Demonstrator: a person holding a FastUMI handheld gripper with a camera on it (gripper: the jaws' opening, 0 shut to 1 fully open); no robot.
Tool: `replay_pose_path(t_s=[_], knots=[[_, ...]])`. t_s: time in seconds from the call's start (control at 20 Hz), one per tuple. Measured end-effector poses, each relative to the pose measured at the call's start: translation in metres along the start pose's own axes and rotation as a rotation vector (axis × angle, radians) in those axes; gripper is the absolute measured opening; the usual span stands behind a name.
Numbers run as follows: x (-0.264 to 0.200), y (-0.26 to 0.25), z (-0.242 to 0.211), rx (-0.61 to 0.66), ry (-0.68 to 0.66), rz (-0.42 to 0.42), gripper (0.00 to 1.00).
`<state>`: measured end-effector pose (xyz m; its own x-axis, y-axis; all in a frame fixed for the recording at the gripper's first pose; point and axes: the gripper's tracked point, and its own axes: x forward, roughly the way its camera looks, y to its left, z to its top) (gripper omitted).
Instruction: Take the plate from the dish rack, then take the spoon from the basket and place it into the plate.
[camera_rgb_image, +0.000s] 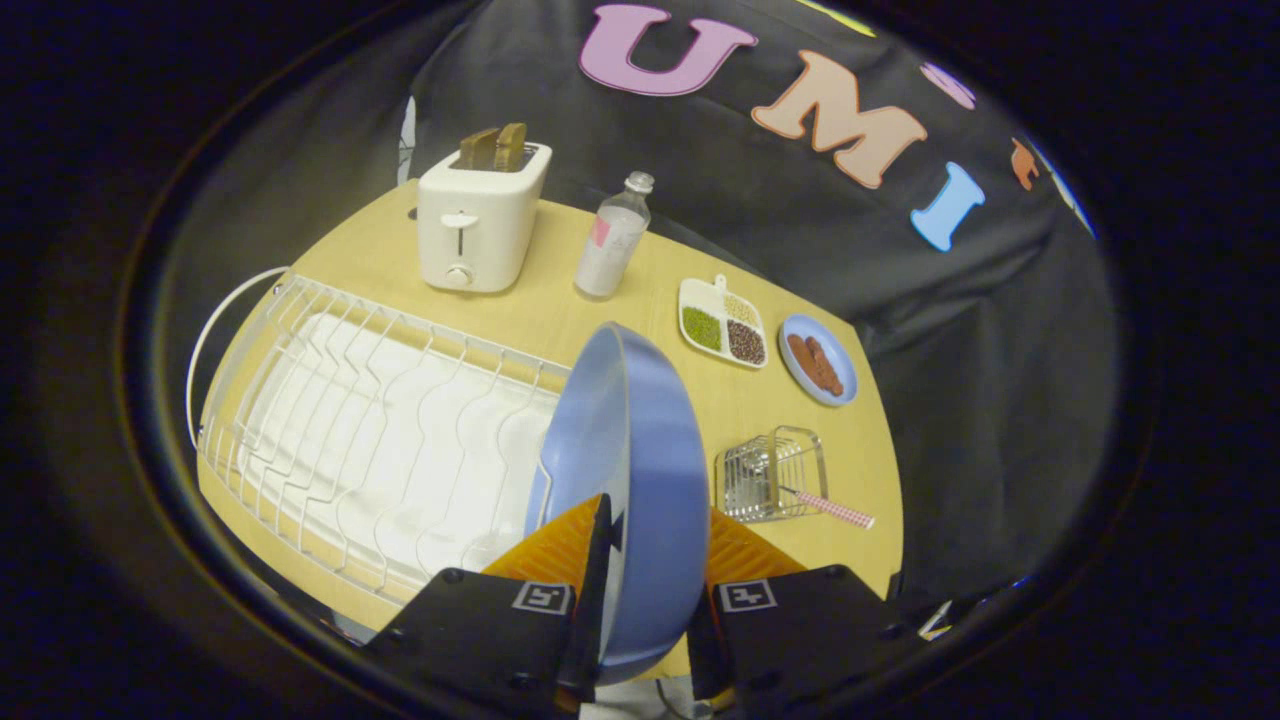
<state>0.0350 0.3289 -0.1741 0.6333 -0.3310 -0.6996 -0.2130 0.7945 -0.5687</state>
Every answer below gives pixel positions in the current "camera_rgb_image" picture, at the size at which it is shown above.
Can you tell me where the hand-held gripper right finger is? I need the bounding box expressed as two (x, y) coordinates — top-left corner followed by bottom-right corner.
(687, 506), (923, 713)

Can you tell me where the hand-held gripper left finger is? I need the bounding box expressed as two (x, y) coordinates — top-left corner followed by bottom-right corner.
(366, 493), (613, 713)

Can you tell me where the pink checkered handle spoon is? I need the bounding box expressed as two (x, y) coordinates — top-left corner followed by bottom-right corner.
(781, 485), (876, 530)

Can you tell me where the metal wire basket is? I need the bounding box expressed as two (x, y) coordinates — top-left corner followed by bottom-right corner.
(714, 426), (829, 524)

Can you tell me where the white wire dish rack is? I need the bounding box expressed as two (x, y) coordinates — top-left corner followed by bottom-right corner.
(186, 266), (573, 607)

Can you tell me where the small blue plate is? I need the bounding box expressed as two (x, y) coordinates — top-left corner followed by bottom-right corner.
(777, 314), (859, 408)

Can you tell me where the brown sausage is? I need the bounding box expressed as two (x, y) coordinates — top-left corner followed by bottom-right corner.
(786, 334), (829, 393)
(805, 336), (846, 397)

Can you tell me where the white divided tray with beans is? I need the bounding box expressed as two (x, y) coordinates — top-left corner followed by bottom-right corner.
(678, 273), (770, 371)

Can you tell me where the clear bottle with white powder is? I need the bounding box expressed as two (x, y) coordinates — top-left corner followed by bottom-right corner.
(574, 171), (656, 300)

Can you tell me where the white toaster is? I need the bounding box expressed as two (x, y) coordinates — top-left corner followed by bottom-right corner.
(416, 141), (553, 294)

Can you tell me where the black backdrop cloth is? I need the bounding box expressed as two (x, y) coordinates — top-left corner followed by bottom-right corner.
(397, 0), (1121, 601)

